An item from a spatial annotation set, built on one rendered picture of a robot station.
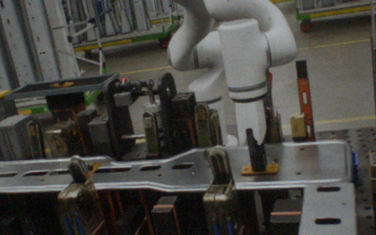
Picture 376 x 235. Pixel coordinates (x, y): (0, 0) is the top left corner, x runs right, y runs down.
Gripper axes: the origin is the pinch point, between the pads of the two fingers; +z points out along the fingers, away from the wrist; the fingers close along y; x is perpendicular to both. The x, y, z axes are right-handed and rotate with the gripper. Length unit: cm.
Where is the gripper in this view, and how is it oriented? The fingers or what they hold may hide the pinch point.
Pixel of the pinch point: (258, 159)
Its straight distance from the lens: 113.9
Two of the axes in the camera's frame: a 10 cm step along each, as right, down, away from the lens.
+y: -2.7, 3.6, -8.9
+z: 1.8, 9.3, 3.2
